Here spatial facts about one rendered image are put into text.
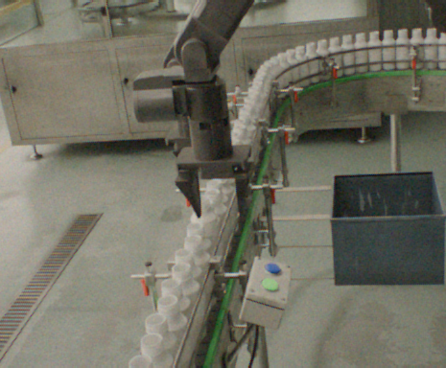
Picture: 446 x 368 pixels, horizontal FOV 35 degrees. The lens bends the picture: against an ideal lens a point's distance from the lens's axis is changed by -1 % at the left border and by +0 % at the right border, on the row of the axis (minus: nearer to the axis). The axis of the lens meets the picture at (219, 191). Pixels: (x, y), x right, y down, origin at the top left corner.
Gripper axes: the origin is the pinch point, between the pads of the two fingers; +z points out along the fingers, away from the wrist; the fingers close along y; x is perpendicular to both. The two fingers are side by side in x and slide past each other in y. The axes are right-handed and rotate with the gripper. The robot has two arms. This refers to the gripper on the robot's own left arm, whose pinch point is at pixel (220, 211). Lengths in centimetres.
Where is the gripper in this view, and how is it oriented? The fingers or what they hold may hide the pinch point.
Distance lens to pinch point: 104.0
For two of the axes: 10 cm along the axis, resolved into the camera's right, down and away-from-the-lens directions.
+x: 1.7, -4.1, 9.0
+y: 9.8, -0.3, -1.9
